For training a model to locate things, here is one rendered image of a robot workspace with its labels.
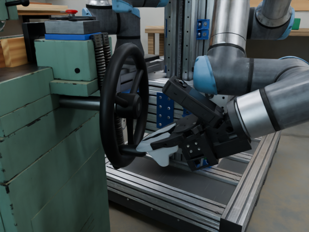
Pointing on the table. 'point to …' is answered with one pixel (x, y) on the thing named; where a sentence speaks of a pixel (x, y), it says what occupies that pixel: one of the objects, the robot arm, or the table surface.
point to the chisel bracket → (8, 11)
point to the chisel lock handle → (18, 3)
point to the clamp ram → (28, 37)
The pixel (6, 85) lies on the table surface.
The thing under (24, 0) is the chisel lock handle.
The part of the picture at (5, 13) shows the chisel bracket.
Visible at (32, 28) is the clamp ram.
